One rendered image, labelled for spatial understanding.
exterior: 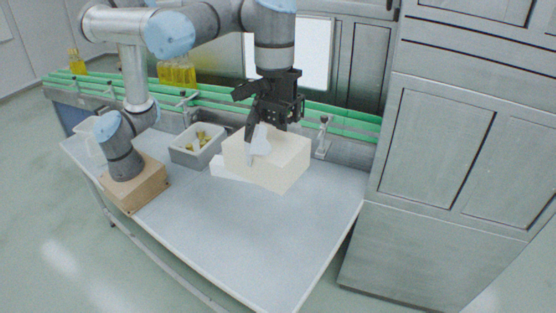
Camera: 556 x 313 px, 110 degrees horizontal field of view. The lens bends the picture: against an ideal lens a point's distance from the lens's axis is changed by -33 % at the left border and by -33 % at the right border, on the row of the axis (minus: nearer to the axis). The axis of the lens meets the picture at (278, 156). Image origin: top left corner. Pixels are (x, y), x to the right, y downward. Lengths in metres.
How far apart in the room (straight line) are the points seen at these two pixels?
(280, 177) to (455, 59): 0.55
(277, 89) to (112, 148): 0.67
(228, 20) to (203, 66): 1.02
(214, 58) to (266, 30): 0.99
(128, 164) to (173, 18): 0.71
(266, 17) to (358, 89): 0.83
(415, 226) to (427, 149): 0.34
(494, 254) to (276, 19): 1.15
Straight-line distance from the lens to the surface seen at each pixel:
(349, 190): 1.07
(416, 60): 0.79
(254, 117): 0.54
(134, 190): 1.03
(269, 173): 0.57
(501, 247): 1.25
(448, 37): 0.79
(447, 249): 1.23
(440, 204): 1.05
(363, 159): 1.14
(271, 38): 0.48
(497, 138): 0.92
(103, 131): 0.99
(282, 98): 0.52
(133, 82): 0.95
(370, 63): 1.20
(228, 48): 1.39
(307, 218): 0.95
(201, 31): 0.46
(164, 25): 0.43
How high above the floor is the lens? 1.46
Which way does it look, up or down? 36 degrees down
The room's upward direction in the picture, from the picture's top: straight up
